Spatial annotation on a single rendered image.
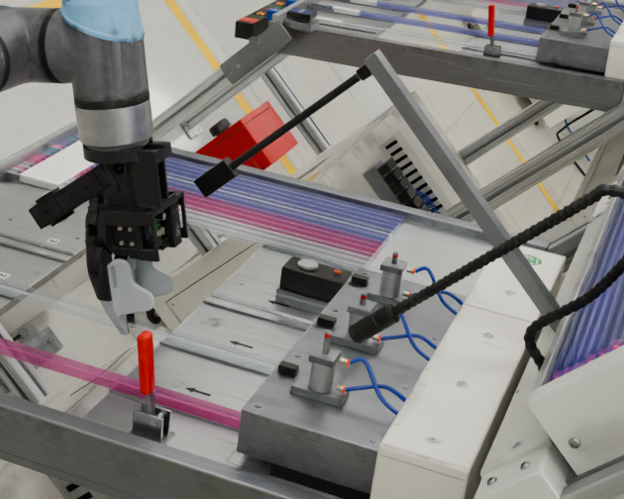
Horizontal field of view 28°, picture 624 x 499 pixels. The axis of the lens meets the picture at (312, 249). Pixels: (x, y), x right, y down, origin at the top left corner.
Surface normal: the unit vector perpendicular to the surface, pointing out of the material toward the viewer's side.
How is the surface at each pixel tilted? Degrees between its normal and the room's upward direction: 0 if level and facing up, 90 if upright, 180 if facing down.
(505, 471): 90
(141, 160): 90
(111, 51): 64
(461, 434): 44
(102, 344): 0
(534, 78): 90
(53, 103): 0
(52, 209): 87
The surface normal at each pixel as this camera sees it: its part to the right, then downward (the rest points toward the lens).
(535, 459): -0.58, -0.80
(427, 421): 0.12, -0.90
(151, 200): -0.35, 0.36
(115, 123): 0.15, 0.35
